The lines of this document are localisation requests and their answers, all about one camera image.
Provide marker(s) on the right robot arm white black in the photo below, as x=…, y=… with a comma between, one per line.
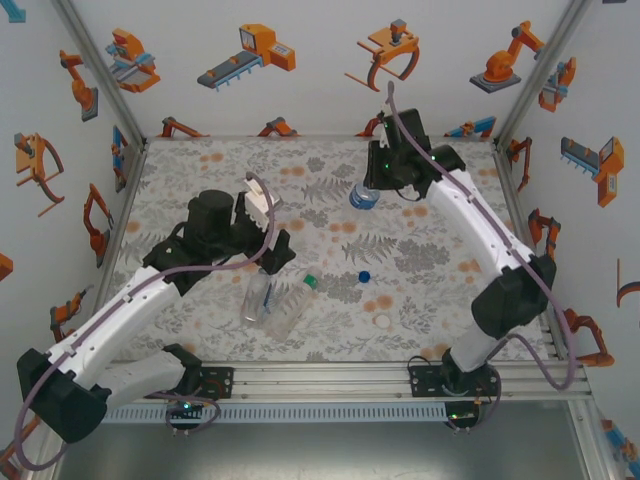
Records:
x=480, y=225

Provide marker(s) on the aluminium frame rail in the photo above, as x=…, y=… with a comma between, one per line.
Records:
x=320, y=380

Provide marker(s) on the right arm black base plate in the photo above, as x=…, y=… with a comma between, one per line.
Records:
x=422, y=382

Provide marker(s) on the clear plastic bottle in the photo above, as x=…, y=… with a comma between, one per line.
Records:
x=255, y=300

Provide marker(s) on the grey metal sheet panel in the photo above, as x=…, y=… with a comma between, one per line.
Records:
x=320, y=450

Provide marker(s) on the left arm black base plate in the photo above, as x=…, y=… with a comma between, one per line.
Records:
x=222, y=382

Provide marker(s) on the floral table cloth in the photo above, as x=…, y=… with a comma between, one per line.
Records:
x=320, y=175

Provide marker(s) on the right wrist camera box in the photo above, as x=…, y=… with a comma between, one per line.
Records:
x=383, y=137

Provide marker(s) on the aluminium frame leg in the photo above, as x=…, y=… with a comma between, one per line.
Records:
x=597, y=460
x=45, y=462

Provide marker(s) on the aluminium frame post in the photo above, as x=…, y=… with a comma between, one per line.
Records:
x=541, y=72
x=100, y=70

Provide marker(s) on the controller board green light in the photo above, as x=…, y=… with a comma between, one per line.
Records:
x=462, y=416
x=186, y=407

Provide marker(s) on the clear bottle blue label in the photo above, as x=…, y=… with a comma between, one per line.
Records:
x=365, y=197

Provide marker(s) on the clear bottle green label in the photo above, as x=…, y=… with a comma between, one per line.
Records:
x=287, y=312

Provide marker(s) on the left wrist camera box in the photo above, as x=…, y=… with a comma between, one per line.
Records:
x=257, y=207

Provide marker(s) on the thin aluminium rail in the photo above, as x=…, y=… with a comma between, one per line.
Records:
x=320, y=137

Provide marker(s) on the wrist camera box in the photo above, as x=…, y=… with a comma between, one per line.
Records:
x=257, y=207
x=383, y=137

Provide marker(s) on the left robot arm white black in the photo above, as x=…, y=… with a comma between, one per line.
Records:
x=115, y=320

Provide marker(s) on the aluminium side rail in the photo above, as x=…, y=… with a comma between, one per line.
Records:
x=512, y=200
x=125, y=200

